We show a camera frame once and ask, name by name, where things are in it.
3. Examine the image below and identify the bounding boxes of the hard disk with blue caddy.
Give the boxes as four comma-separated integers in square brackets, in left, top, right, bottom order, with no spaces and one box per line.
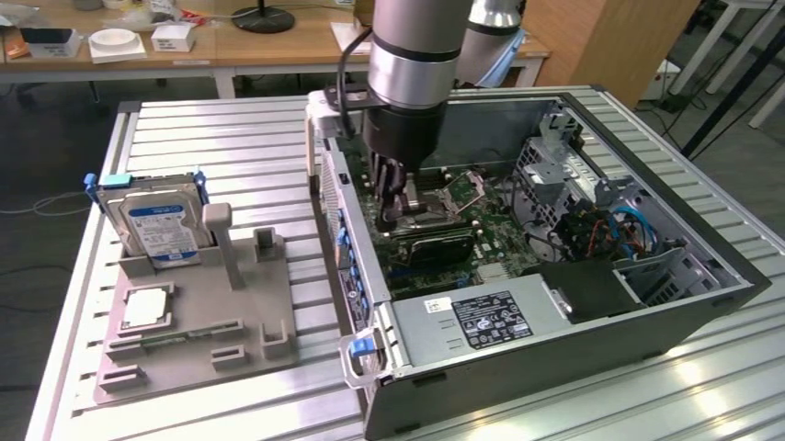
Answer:
[81,170,213,270]

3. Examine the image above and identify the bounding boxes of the silver CPU chip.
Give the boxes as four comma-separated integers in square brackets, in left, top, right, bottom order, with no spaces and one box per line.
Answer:
[121,289,173,330]

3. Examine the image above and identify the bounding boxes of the black round lamp base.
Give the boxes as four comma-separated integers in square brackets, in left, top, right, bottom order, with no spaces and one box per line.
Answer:
[230,0,296,34]

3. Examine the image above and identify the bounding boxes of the stack of white papers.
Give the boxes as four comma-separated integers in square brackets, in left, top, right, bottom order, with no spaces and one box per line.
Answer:
[329,20,372,56]

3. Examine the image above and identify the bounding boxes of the white box with black lid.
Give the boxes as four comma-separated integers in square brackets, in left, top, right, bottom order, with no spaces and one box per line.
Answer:
[17,27,82,60]

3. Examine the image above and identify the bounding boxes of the black slanted pole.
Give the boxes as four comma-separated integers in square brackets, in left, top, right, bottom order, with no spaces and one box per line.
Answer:
[679,0,785,157]

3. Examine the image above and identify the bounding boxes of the metal disk bay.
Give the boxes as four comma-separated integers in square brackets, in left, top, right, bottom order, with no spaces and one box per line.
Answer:
[611,241,747,308]

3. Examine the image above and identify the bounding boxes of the grey floor cable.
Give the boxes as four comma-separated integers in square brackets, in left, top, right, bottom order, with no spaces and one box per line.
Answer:
[0,191,93,217]

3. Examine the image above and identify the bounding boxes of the green motherboard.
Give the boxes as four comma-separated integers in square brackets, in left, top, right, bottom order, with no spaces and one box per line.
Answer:
[345,153,540,300]

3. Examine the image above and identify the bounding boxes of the white desk frame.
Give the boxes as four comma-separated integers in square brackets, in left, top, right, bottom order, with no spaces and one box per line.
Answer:
[664,0,785,130]

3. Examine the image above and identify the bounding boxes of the silver power supply unit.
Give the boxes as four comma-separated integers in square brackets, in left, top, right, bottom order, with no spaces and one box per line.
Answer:
[376,274,575,368]

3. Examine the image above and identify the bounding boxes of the white round container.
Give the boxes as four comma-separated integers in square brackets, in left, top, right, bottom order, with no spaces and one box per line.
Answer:
[86,28,149,64]

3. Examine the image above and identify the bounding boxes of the green RAM stick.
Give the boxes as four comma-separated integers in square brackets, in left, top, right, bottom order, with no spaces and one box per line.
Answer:
[140,328,216,348]

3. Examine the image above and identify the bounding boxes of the clear plastic bag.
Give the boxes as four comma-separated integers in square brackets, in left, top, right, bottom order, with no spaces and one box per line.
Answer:
[100,4,185,33]

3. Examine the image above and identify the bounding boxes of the metal drive cage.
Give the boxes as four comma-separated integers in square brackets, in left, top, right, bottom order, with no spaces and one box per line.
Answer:
[511,109,639,231]

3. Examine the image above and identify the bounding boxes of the orange wire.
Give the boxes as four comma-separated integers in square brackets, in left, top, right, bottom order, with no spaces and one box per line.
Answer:
[584,218,608,258]

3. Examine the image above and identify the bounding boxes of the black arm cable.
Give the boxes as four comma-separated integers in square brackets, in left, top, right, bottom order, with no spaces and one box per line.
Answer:
[336,27,375,140]

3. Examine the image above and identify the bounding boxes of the small white box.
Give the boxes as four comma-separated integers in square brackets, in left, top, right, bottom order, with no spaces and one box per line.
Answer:
[149,23,197,52]

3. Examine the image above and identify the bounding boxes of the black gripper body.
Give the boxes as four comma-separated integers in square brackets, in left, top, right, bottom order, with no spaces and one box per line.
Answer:
[359,101,447,174]

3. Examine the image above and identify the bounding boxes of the wooden cabinet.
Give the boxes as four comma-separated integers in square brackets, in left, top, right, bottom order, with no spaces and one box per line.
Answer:
[519,0,700,111]

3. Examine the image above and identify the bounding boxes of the metal socket cover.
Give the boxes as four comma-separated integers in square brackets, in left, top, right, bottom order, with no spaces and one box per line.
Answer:
[440,170,487,216]

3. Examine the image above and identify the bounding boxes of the grey parts rack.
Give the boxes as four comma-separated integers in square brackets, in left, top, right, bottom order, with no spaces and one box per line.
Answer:
[90,201,301,406]

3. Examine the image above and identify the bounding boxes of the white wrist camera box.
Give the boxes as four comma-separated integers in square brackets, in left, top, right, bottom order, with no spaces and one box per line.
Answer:
[308,89,364,138]

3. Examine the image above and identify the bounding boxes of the black graphics card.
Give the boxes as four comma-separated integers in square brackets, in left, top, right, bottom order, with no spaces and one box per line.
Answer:
[391,228,477,273]

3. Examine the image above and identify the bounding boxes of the wooden desk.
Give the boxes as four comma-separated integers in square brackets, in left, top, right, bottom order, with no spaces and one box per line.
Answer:
[0,0,551,100]

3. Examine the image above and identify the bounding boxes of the CPU socket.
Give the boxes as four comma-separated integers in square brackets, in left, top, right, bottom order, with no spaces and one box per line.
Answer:
[400,197,459,230]

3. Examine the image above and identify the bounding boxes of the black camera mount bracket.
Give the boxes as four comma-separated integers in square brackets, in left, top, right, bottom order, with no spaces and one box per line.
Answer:
[323,84,391,112]

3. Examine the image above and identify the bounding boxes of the black open PC case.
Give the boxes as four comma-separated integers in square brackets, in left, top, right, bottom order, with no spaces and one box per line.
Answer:
[304,94,772,441]

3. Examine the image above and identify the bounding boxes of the blue wire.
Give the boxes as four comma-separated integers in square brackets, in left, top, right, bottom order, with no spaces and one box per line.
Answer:
[610,206,662,258]

